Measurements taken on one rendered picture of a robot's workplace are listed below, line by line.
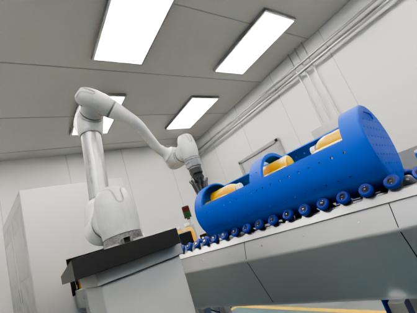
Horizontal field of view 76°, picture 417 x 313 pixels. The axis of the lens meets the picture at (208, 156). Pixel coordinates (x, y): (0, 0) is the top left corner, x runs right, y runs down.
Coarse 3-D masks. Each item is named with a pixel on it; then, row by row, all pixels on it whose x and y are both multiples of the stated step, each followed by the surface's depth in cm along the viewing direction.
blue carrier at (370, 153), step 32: (352, 128) 83; (256, 160) 118; (320, 160) 90; (352, 160) 83; (384, 160) 82; (256, 192) 109; (288, 192) 100; (320, 192) 94; (352, 192) 90; (224, 224) 127
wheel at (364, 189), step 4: (364, 184) 85; (368, 184) 84; (360, 188) 85; (364, 188) 84; (368, 188) 83; (372, 188) 82; (360, 192) 84; (364, 192) 83; (368, 192) 82; (372, 192) 82; (364, 196) 83; (368, 196) 83
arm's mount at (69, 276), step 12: (144, 240) 94; (156, 240) 96; (168, 240) 98; (96, 252) 85; (108, 252) 86; (120, 252) 88; (132, 252) 90; (144, 252) 92; (72, 264) 80; (84, 264) 82; (96, 264) 83; (108, 264) 85; (120, 264) 87; (72, 276) 82; (84, 276) 80
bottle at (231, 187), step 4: (228, 184) 138; (232, 184) 136; (220, 188) 143; (224, 188) 139; (228, 188) 136; (232, 188) 135; (216, 192) 143; (220, 192) 140; (224, 192) 138; (228, 192) 136; (212, 196) 144; (216, 196) 142
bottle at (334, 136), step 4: (332, 132) 99; (336, 132) 97; (324, 136) 102; (328, 136) 99; (332, 136) 98; (336, 136) 96; (340, 136) 95; (320, 140) 102; (324, 140) 100; (328, 140) 98; (332, 140) 98; (336, 140) 96; (316, 144) 103; (320, 144) 101; (324, 144) 100; (328, 144) 98; (316, 148) 104
